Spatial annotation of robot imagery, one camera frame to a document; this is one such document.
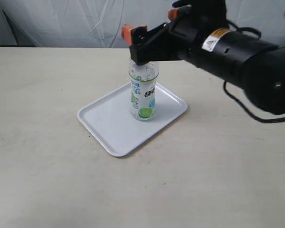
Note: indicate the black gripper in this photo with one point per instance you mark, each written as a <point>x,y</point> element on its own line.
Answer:
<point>181,40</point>

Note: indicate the clear lime label bottle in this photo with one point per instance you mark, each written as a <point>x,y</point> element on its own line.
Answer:
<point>143,84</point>

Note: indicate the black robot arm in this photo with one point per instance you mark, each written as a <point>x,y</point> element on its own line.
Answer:
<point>240,57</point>

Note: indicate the white plastic tray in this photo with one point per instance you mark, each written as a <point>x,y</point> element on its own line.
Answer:
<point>109,120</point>

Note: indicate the white backdrop cloth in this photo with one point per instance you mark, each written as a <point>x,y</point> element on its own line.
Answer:
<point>97,23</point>

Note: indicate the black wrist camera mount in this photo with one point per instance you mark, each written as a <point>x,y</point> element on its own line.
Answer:
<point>215,9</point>

